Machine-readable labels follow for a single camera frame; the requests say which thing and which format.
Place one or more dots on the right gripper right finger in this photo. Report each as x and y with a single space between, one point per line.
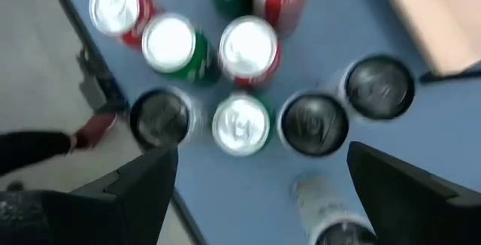
406 211

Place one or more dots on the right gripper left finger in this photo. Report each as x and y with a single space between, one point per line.
139 207

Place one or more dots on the white Celsius can black top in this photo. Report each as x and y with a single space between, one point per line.
159 119
323 207
313 124
379 87

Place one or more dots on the person's shoe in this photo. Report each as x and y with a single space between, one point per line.
94 130

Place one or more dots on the person's leg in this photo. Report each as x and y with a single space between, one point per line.
30 151

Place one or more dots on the blue table mat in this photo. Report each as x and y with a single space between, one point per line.
338 31

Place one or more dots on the small black table camera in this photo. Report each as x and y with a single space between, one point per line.
94 87

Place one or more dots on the black aluminium table frame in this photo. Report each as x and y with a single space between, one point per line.
73 16

